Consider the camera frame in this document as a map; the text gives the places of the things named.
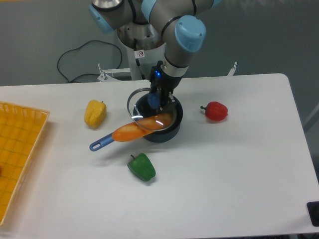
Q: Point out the yellow plastic basket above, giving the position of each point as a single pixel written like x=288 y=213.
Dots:
x=20 y=130

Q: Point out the yellow toy bell pepper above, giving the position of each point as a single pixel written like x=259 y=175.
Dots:
x=95 y=113

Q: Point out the white metal base frame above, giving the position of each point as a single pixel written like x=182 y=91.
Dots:
x=114 y=75

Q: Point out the orange toy baguette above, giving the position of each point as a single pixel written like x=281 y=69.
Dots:
x=143 y=127

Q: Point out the dark blue saucepan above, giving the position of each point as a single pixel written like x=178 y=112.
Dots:
x=156 y=137

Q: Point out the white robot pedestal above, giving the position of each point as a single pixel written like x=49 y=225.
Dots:
x=144 y=48

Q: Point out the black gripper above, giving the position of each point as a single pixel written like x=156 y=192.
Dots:
x=163 y=83

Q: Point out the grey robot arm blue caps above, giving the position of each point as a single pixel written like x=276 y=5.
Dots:
x=176 y=23

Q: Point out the black corner device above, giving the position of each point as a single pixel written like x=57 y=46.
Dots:
x=313 y=209

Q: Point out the green toy bell pepper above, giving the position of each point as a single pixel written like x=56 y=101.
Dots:
x=142 y=167

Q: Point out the red toy bell pepper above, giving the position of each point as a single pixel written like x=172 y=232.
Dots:
x=215 y=111

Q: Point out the glass pot lid blue knob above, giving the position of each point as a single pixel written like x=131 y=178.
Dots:
x=143 y=104

